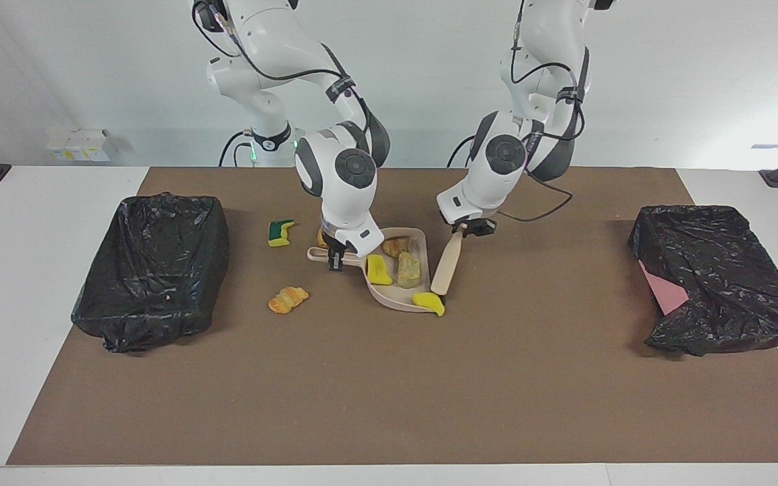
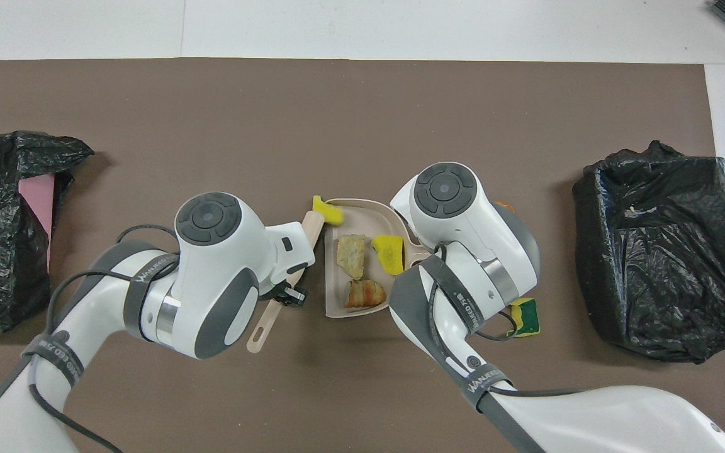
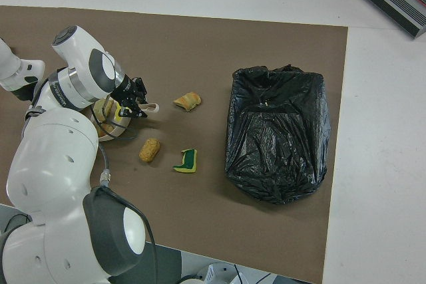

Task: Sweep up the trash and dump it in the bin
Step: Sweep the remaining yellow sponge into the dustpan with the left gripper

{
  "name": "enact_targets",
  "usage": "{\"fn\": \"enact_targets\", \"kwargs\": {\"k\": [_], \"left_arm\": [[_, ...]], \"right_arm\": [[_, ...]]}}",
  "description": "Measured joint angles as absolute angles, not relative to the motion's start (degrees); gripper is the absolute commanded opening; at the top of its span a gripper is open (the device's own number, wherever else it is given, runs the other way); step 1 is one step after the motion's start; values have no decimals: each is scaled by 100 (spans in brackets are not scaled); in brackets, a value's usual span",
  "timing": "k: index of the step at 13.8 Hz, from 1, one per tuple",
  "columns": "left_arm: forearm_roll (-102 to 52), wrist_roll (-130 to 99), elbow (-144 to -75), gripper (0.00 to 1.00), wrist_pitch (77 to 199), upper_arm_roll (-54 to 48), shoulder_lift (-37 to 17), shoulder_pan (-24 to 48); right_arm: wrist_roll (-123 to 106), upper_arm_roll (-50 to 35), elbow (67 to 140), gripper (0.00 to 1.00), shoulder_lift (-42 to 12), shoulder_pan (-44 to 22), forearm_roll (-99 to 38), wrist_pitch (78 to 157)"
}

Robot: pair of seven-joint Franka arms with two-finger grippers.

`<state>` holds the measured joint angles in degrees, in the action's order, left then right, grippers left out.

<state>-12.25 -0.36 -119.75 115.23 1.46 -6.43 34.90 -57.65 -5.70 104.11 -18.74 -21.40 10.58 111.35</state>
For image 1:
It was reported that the beige brush with black bristles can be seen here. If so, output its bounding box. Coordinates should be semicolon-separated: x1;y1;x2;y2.
430;226;465;300

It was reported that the yellow sponge piece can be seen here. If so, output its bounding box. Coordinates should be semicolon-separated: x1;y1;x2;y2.
367;254;394;286
411;292;446;317

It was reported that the pale bread chunk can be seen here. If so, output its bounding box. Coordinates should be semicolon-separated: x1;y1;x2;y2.
397;252;422;290

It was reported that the beige plastic dustpan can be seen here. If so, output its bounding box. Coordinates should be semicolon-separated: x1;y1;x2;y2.
306;227;434;314

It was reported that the green and yellow sponge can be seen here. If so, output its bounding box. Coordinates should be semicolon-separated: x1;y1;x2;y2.
267;219;295;248

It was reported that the black trash bag bin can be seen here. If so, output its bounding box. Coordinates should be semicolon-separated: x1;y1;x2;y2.
70;192;231;354

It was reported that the pink bin box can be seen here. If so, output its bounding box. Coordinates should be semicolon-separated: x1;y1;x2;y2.
638;260;690;316

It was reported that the black trash bag on pink box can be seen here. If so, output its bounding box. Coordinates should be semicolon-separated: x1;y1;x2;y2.
627;205;778;357

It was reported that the brown table mat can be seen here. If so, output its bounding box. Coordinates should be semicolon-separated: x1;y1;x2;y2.
6;167;778;466

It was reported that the black base power cable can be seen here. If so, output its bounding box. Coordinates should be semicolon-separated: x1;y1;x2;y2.
446;134;479;168
218;130;256;168

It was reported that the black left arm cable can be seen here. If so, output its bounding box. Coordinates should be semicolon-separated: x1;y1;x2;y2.
496;0;589;223

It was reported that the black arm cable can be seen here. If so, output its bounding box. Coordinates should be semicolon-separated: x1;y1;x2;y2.
191;0;371;139
496;0;589;223

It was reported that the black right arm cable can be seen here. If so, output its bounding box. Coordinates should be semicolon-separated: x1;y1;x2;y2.
191;0;371;139

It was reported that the white wall socket box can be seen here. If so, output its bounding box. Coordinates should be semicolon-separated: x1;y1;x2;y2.
45;128;111;163

